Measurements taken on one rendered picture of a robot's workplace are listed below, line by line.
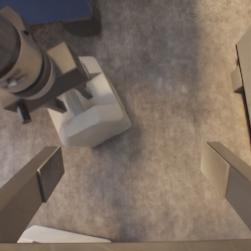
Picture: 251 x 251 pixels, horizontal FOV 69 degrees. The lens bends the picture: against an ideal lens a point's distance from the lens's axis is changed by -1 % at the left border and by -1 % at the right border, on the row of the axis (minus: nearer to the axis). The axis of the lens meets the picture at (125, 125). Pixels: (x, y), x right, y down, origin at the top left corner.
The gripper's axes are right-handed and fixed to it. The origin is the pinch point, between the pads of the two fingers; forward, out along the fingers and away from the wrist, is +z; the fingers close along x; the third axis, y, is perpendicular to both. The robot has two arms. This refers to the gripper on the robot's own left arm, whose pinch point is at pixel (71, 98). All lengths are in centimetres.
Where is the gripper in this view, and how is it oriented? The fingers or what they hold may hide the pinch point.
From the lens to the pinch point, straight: 42.1
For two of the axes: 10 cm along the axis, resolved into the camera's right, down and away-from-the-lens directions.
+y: 4.4, 8.8, -1.8
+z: 1.5, 1.2, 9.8
